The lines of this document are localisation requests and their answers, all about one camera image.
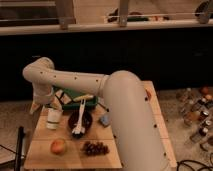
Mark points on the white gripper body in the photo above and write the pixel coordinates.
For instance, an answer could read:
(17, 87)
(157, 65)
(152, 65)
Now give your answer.
(43, 94)

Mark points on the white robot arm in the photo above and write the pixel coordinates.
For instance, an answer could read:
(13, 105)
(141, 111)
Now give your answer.
(138, 138)

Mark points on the white paper cup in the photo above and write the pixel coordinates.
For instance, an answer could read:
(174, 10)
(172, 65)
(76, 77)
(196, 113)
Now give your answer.
(53, 118)

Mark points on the white plastic fork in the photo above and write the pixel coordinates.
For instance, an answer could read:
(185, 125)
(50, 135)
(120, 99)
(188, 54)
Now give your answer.
(79, 128)

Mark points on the green tray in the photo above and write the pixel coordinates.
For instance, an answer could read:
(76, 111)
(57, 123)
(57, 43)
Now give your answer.
(71, 99)

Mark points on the yellow banana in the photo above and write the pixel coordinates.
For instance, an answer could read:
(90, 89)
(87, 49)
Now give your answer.
(87, 97)

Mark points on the black stand pole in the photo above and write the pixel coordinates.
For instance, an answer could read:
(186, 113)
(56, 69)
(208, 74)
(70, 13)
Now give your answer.
(18, 155)

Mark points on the orange peach fruit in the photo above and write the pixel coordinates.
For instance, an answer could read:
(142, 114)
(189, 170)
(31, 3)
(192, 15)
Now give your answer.
(58, 146)

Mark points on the blue sponge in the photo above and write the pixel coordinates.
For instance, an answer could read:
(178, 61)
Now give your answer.
(104, 120)

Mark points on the dark grape bunch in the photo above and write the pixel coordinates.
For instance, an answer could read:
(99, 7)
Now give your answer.
(95, 148)

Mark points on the spice jar cluster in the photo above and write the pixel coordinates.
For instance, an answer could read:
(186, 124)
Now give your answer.
(194, 111)

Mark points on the wooden railing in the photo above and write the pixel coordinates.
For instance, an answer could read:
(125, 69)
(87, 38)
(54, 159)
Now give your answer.
(66, 16)

